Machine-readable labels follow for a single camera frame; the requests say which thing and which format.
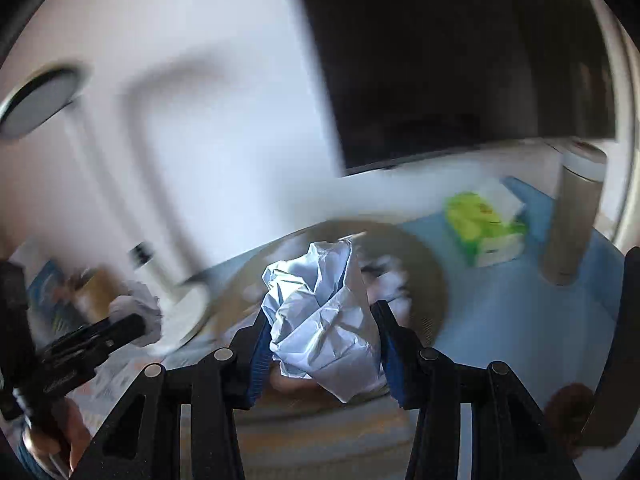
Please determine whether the paper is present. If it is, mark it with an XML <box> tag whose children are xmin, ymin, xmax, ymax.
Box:
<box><xmin>108</xmin><ymin>281</ymin><xmax>163</xmax><ymax>348</ymax></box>

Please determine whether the white paper ball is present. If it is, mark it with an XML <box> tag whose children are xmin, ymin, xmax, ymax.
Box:
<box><xmin>262</xmin><ymin>240</ymin><xmax>385</xmax><ymax>403</ymax></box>

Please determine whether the person's left hand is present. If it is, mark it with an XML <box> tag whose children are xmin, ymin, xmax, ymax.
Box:
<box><xmin>18</xmin><ymin>399</ymin><xmax>91</xmax><ymax>479</ymax></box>

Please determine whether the blue illustrated book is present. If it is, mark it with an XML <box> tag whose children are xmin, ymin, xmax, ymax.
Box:
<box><xmin>27</xmin><ymin>259</ymin><xmax>77</xmax><ymax>337</ymax></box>

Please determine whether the bamboo pen holder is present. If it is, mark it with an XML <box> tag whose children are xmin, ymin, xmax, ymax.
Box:
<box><xmin>73</xmin><ymin>268</ymin><xmax>120</xmax><ymax>323</ymax></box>

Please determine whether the white desk lamp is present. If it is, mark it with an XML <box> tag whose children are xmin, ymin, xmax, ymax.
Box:
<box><xmin>129</xmin><ymin>243</ymin><xmax>210</xmax><ymax>356</ymax></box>

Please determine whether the green tissue pack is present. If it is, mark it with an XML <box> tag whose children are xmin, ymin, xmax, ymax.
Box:
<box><xmin>444</xmin><ymin>179</ymin><xmax>527</xmax><ymax>268</ymax></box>

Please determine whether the brown ribbed bowl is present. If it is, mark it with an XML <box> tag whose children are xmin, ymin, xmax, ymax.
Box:
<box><xmin>213</xmin><ymin>220</ymin><xmax>448</xmax><ymax>403</ymax></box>

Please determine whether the steel thermos bottle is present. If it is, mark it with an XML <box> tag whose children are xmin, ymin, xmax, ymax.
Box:
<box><xmin>539</xmin><ymin>141</ymin><xmax>608</xmax><ymax>286</ymax></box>

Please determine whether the round lamp head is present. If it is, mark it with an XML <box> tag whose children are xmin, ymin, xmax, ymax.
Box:
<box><xmin>1</xmin><ymin>62</ymin><xmax>88</xmax><ymax>141</ymax></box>

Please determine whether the black monitor screen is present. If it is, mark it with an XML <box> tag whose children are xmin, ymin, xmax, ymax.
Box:
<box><xmin>302</xmin><ymin>0</ymin><xmax>615</xmax><ymax>174</ymax></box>

